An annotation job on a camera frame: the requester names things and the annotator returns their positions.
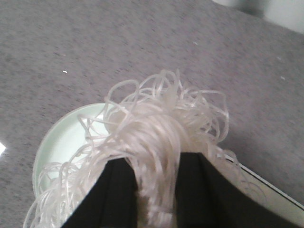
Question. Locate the black silver kitchen scale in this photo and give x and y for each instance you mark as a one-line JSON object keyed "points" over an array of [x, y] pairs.
{"points": [[261, 190]]}

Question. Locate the white pleated curtain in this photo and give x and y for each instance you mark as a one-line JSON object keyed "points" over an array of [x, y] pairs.
{"points": [[285, 13]]}

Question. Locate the light green round plate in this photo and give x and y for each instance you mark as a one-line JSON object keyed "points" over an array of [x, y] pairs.
{"points": [[61, 142]]}

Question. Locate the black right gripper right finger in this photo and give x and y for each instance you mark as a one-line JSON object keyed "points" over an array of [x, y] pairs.
{"points": [[207, 199]]}

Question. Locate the white vermicelli noodle bundle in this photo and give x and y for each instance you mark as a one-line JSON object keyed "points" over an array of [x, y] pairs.
{"points": [[149, 124]]}

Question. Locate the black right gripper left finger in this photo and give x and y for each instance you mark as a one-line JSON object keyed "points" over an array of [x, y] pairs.
{"points": [[111, 203]]}

